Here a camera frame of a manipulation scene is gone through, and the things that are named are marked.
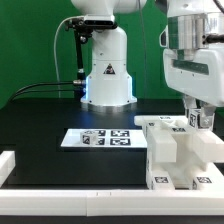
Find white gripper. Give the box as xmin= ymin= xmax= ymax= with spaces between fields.
xmin=163 ymin=48 xmax=224 ymax=128

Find white tagged cube nut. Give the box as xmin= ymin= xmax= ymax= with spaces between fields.
xmin=188 ymin=109 xmax=202 ymax=129

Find white chair back frame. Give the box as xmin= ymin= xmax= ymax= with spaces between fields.
xmin=134 ymin=115 xmax=224 ymax=163

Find white chair seat tray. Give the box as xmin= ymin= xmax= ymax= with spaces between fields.
xmin=146 ymin=131 xmax=209 ymax=190

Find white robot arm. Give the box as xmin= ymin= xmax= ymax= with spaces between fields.
xmin=71 ymin=0 xmax=224 ymax=129

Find white fiducial tag sheet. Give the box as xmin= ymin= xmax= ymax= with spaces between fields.
xmin=61 ymin=129 xmax=147 ymax=148

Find white front fence bar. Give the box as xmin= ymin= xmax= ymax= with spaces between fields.
xmin=0 ymin=190 xmax=224 ymax=216

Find white left fence piece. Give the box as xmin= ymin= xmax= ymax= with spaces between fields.
xmin=0 ymin=151 xmax=15 ymax=187

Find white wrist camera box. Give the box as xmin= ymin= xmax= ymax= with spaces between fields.
xmin=159 ymin=27 xmax=168 ymax=48

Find black cables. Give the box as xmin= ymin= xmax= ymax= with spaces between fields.
xmin=8 ymin=79 xmax=87 ymax=103

